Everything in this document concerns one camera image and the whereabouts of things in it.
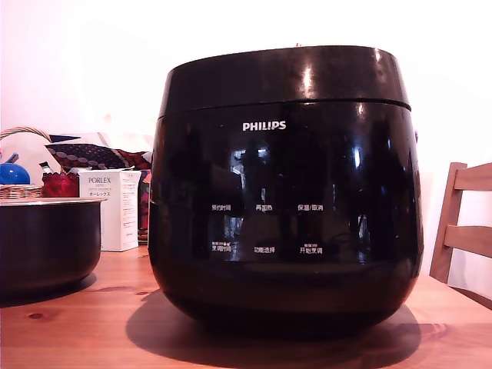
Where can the black rice cooker lid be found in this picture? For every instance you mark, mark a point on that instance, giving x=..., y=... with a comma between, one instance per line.
x=269, y=80

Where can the black Philips rice cooker body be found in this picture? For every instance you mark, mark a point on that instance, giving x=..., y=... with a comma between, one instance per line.
x=276, y=276

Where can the red patterned cloth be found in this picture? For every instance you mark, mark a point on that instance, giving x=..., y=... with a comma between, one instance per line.
x=134, y=158

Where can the white Porlex cardboard box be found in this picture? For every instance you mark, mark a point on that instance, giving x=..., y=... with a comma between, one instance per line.
x=111, y=215

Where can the dark dotted cushion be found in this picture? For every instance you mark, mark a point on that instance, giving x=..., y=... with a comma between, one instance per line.
x=84, y=155

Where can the red glass jar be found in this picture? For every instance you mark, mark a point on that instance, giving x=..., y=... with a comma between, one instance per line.
x=59, y=186

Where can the wooden chair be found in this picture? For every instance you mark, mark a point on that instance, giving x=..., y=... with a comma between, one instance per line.
x=447, y=227

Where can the black inner cooking pot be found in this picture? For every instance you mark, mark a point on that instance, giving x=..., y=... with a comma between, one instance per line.
x=46, y=246

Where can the white cloth bundle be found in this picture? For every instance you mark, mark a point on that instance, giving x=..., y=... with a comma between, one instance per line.
x=27, y=151

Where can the blue ball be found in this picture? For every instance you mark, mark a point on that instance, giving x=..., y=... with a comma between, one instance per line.
x=13, y=173

